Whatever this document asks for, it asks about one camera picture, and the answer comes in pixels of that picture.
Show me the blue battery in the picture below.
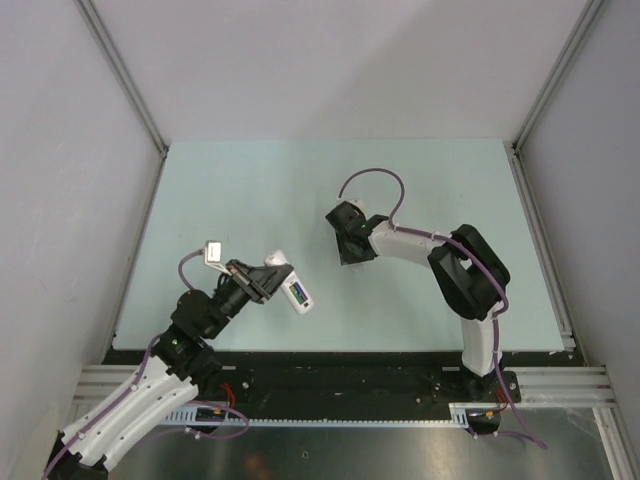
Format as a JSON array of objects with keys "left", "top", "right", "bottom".
[{"left": 291, "top": 282, "right": 311, "bottom": 305}]

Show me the aluminium frame post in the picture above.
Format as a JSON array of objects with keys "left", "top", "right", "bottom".
[
  {"left": 74, "top": 0, "right": 169, "bottom": 159},
  {"left": 512, "top": 0, "right": 609, "bottom": 151}
]

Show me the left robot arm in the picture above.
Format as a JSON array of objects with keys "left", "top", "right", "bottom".
[{"left": 42, "top": 252, "right": 295, "bottom": 479}]

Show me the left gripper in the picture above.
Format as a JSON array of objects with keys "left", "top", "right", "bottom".
[{"left": 205, "top": 258, "right": 293, "bottom": 338}]

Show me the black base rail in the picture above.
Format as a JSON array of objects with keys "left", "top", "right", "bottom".
[{"left": 199, "top": 351, "right": 521, "bottom": 422}]

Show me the white remote control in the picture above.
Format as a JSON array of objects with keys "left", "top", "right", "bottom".
[{"left": 264, "top": 250, "right": 314, "bottom": 315}]

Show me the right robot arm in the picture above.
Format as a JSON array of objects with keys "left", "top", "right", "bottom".
[{"left": 325, "top": 201, "right": 511, "bottom": 401}]

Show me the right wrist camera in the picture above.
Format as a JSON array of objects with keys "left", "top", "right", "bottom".
[{"left": 347, "top": 198, "right": 366, "bottom": 214}]

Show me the green battery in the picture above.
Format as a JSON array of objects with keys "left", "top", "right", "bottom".
[{"left": 289, "top": 282, "right": 308, "bottom": 306}]

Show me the right aluminium frame post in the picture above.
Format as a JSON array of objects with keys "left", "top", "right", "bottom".
[{"left": 512, "top": 0, "right": 609, "bottom": 151}]

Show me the white cable duct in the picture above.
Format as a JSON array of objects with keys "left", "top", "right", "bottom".
[{"left": 164, "top": 402, "right": 506, "bottom": 429}]

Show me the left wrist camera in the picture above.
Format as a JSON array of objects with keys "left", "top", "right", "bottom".
[{"left": 202, "top": 240, "right": 222, "bottom": 266}]

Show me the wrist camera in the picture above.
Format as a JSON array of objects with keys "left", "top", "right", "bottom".
[
  {"left": 202, "top": 240, "right": 222, "bottom": 266},
  {"left": 347, "top": 198, "right": 366, "bottom": 214}
]

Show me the left aluminium frame post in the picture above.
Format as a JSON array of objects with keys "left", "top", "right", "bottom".
[{"left": 74, "top": 0, "right": 169, "bottom": 159}]

